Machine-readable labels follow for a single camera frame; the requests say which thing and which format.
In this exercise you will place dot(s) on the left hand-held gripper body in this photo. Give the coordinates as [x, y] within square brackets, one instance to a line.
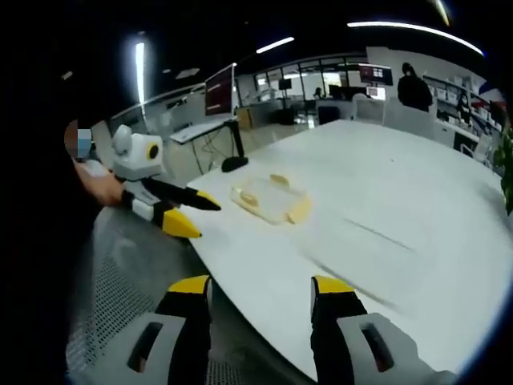
[134, 154]

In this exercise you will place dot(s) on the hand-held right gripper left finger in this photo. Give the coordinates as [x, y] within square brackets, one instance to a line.
[176, 341]

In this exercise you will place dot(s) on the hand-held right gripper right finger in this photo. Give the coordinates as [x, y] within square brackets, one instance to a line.
[340, 341]

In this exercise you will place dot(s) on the person's left hand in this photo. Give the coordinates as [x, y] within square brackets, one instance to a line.
[104, 188]

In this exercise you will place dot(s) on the black monitor stand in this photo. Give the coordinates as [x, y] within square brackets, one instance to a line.
[236, 160]

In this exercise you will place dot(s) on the white office desk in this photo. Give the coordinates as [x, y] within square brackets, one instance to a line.
[196, 130]

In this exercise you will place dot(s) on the grey mesh office chair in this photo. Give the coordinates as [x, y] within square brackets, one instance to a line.
[120, 280]

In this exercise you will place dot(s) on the ceiling light strip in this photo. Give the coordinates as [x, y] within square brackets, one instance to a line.
[417, 31]
[275, 45]
[139, 72]

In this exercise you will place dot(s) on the cardboard box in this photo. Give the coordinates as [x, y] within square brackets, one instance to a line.
[244, 118]

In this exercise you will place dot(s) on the computer monitor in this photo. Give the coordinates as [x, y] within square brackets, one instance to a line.
[218, 90]

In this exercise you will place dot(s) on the person's dark clothing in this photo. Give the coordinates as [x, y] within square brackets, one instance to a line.
[60, 240]

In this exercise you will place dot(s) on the green potted plant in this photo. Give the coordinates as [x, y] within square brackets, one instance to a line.
[507, 168]

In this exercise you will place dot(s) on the storage shelf with boxes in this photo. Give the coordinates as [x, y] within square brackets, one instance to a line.
[453, 94]

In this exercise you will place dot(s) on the wall screen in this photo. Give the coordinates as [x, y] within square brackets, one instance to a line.
[376, 75]

